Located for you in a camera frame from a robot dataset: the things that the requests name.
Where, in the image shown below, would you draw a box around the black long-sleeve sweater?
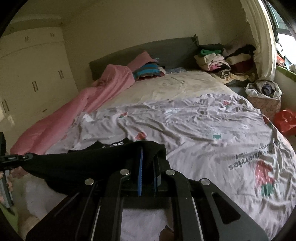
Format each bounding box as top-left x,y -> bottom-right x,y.
21,138 -> 170,211

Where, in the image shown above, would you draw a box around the bag with clothes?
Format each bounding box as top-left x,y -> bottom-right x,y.
245,80 -> 282,121

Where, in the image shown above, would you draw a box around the pile of mixed clothes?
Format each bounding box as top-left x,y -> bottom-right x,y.
194,44 -> 257,84

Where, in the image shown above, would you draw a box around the folded pink and blue clothes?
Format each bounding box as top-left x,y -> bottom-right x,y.
127,51 -> 166,81

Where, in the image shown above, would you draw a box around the person's left hand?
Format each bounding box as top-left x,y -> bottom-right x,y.
0,170 -> 14,208

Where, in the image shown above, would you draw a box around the pink comforter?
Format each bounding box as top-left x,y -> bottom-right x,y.
10,64 -> 135,155

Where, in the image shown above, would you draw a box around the lilac printed duvet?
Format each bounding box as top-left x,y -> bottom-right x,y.
48,94 -> 295,240

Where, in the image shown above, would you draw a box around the cream wardrobe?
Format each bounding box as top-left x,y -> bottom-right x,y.
1,27 -> 78,149

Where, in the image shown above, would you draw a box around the red plastic bag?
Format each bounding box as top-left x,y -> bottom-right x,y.
274,109 -> 296,136

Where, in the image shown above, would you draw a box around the beige bed sheet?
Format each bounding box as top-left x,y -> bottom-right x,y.
99,70 -> 236,109

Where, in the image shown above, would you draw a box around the dark grey headboard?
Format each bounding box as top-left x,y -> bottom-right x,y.
89,35 -> 199,81

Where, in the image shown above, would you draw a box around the cream curtain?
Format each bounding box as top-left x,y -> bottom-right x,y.
240,0 -> 276,81

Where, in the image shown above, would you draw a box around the window with grille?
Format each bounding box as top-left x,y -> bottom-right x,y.
264,1 -> 295,69

